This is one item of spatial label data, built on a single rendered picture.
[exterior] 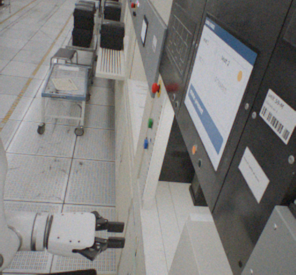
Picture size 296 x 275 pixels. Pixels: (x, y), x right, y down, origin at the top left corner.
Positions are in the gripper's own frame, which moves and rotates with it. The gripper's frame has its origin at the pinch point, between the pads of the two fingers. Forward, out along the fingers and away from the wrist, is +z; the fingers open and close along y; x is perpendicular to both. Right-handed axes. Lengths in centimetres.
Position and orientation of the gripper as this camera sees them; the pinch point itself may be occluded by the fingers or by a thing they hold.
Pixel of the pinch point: (115, 234)
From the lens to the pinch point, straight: 78.4
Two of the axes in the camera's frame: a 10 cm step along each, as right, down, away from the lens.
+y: 1.0, 5.0, -8.6
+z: 9.8, 1.0, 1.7
